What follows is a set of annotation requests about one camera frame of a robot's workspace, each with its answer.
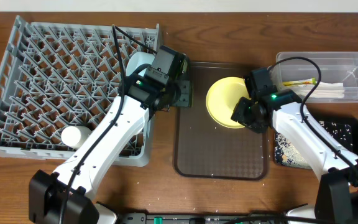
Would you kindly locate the yellow round plate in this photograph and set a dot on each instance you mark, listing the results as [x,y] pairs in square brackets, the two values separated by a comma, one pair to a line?
[222,98]

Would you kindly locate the white cup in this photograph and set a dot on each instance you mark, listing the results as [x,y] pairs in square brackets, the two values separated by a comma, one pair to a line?
[75,136]

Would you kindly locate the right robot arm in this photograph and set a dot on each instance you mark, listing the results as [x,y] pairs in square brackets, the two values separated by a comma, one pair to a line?
[335,166]

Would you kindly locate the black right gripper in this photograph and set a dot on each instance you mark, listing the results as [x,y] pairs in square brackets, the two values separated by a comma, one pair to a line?
[237,115]

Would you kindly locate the grey plastic dish rack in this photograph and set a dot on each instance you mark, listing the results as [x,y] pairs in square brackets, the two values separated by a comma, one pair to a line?
[57,75]

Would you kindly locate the black rail at table edge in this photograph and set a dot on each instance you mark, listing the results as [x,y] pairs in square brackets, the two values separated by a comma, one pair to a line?
[181,218]

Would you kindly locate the black flat waste tray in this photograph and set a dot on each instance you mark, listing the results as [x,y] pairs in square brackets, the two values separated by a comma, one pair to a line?
[352,121]

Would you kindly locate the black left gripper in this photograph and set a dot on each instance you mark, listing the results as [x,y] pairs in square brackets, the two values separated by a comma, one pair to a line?
[186,97]

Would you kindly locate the green snack wrapper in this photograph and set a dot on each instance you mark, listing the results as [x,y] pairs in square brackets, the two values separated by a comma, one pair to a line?
[310,81]

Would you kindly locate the white paper napkin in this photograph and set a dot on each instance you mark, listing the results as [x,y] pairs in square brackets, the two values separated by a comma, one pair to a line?
[324,90]

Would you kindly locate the light blue small bowl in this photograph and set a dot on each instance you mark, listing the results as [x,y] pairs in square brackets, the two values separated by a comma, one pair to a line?
[139,58]

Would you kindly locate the dark brown serving tray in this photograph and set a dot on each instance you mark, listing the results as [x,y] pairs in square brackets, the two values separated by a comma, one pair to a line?
[204,148]

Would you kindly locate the spilled rice pile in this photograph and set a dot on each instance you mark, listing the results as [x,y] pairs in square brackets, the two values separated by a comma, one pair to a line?
[287,155]

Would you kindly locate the clear plastic waste bin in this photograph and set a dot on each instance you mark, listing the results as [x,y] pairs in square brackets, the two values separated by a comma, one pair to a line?
[336,67]

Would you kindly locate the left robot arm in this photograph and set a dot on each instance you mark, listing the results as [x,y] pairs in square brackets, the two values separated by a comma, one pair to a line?
[152,82]

